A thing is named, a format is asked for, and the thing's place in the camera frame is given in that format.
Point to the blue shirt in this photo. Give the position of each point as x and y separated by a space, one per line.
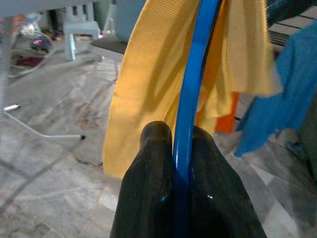
284 99

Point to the blue plastic hanger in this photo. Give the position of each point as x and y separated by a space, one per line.
185 119

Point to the yellow shirt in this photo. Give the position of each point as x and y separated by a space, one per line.
148 74

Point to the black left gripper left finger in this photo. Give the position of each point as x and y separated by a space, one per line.
146 193

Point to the light blue folding table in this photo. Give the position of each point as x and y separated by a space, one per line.
29 6

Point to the light blue kids chair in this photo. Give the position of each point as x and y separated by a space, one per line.
79 27

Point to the grey folding chair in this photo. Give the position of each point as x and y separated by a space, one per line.
109 44

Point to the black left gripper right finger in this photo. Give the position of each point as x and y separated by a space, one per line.
218 198

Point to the blue-grey cushion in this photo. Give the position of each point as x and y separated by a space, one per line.
128 19

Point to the orange shirt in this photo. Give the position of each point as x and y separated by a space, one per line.
225 119

